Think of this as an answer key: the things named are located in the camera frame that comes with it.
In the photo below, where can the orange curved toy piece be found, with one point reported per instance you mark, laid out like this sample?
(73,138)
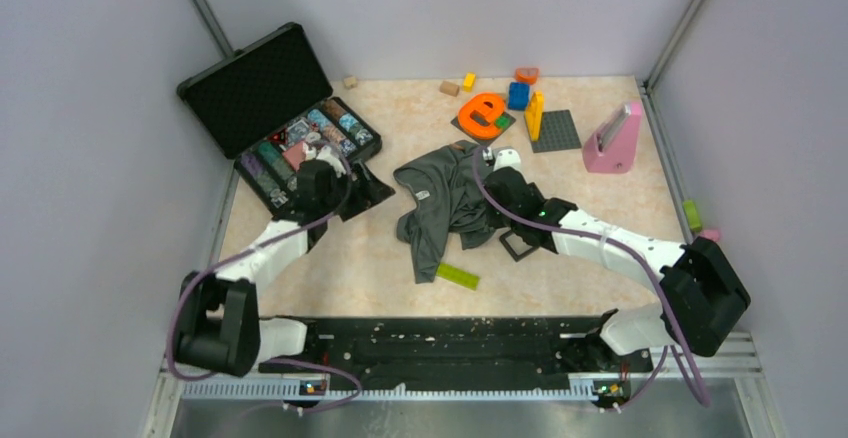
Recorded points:
(527,75)

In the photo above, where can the small yellow block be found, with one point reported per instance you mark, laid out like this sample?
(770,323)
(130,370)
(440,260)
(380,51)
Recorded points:
(468,82)

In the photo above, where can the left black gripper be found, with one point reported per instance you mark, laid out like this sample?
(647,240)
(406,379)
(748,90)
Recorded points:
(366,195)

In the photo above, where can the black square frame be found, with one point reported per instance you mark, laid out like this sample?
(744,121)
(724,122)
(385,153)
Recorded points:
(515,246)

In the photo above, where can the pink wedge stand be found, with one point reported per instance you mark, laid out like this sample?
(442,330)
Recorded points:
(611,148)

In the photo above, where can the pink yellow card box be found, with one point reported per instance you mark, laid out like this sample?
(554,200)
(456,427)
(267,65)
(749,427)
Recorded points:
(296,154)

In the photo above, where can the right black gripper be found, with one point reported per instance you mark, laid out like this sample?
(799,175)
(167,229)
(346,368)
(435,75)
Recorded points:
(493,220)

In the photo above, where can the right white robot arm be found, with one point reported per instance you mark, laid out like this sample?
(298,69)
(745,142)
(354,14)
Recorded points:
(700,297)

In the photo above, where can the small beige wooden cube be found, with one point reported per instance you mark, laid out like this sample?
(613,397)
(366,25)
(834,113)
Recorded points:
(350,82)

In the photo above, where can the green block outside table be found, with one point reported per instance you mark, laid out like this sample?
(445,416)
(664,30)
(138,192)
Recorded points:
(692,216)

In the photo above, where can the tan wooden block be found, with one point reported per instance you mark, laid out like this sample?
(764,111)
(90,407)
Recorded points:
(449,88)

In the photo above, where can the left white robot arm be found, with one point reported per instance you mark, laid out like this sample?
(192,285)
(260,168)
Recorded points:
(216,326)

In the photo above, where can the lime green lego brick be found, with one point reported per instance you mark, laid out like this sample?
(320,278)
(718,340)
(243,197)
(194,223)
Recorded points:
(458,276)

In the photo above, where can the grey t-shirt garment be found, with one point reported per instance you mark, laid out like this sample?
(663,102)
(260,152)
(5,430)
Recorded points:
(447,201)

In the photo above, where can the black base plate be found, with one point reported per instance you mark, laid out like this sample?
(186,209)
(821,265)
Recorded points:
(467,353)

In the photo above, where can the yellow upright lego block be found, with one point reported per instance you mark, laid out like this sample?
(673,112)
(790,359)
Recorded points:
(533,115)

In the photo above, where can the large grey lego baseplate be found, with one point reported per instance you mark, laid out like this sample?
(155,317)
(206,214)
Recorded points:
(557,133)

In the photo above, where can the black open poker chip case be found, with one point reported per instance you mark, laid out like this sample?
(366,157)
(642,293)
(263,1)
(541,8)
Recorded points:
(264,99)

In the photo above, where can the blue lego block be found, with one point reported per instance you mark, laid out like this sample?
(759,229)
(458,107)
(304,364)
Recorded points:
(518,96)

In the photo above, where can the small green lego brick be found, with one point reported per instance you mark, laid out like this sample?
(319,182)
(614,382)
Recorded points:
(503,121)

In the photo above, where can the white cable duct rail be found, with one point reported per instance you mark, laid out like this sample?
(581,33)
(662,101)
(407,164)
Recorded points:
(294,390)

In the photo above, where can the pink block outside table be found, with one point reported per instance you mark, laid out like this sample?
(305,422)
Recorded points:
(710,234)

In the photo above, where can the orange letter e block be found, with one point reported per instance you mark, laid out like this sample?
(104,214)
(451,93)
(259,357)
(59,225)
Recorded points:
(489,105)

